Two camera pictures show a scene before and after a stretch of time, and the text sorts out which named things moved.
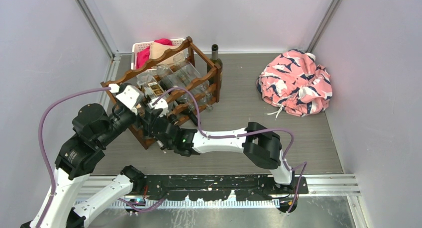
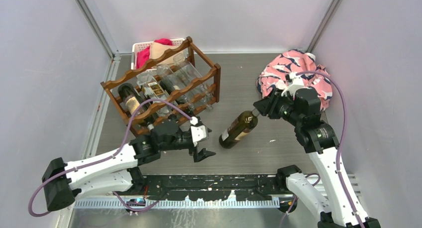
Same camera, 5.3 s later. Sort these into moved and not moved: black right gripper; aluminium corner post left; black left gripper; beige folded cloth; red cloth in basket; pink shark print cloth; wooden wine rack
Moved: black right gripper; black left gripper
Not moved: wooden wine rack; pink shark print cloth; red cloth in basket; aluminium corner post left; beige folded cloth
